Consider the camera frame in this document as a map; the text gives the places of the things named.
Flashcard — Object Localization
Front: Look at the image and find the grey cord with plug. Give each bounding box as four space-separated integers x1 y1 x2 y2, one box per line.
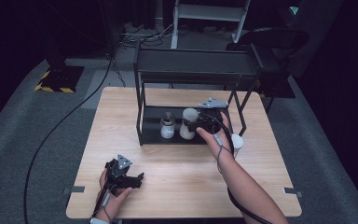
101 191 115 222
213 132 234 175

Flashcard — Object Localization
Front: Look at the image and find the tangle of floor cables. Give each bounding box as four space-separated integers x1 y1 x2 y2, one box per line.
119 21 181 49

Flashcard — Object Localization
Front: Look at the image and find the black two-tier metal rack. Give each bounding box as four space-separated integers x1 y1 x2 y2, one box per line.
132 38 265 147

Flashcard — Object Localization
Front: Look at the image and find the person's right hand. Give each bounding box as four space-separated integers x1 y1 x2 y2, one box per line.
195 111 236 163

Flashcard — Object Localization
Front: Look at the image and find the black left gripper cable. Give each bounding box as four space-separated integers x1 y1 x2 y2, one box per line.
90 172 113 220

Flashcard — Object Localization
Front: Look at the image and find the white frame stand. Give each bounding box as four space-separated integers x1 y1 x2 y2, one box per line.
170 0 252 50

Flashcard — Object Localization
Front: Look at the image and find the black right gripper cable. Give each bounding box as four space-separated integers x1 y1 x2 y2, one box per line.
203 113 274 224

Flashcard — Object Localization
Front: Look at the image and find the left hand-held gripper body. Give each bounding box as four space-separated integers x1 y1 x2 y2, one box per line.
104 153 137 189

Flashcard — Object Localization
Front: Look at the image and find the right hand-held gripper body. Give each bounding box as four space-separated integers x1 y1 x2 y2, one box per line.
194 97 230 135

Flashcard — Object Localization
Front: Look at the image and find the black base with striped tape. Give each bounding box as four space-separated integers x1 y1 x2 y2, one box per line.
34 54 86 94

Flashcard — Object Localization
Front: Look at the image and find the thick black floor cable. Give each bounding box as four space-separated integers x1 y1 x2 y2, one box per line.
22 54 115 224

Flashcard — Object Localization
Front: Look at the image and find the grey table bracket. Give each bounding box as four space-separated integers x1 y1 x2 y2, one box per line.
282 187 304 199

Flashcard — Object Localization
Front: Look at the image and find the person's left hand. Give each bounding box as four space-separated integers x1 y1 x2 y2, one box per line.
95 169 134 219

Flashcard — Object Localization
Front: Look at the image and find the thin black floor cable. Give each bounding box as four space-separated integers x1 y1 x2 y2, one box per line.
112 57 128 89

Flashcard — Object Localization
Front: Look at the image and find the glass jar with metal lid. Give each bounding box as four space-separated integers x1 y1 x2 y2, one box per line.
159 111 177 140

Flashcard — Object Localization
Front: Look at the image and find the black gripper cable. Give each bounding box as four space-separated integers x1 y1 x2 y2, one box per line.
203 113 274 224
90 172 113 220

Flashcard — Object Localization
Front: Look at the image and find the black chair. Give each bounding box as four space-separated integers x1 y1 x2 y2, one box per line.
225 27 310 114

